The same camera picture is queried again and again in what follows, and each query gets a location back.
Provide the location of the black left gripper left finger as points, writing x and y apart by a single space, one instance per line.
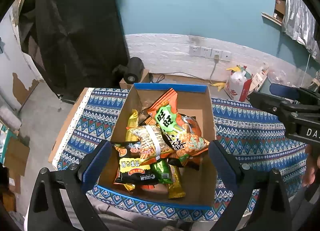
47 210

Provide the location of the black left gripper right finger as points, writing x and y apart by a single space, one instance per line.
272 208

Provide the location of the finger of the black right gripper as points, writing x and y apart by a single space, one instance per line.
285 90
270 104

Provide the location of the dark orange snack bag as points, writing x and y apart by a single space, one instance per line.
191 124

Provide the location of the black yellow snack bag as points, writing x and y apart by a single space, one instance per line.
130 170

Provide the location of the orange green rice cracker bag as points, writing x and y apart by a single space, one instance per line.
164 111

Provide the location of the striped orange snack bag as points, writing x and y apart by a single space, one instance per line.
152 145

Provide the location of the gold snack bag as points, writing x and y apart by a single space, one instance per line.
133 122

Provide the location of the person's right hand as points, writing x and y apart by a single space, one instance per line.
312 166

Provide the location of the grey trash bin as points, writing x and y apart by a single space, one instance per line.
273 76

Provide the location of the white cardboard packaging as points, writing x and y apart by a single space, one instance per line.
258 79

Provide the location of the blue patterned tablecloth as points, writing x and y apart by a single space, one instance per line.
252 136

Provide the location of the white red paper bag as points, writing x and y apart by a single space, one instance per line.
238 83

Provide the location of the banana peel on floor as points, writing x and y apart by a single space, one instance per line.
219 85

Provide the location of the silver foil curtain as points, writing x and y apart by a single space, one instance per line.
299 24

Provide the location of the green snack bag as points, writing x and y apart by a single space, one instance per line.
162 171

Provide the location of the blue-rimmed cardboard box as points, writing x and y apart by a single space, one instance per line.
198 175

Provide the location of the black curtain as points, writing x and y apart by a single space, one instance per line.
74 43

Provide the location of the white wall socket strip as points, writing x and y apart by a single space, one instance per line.
210 53

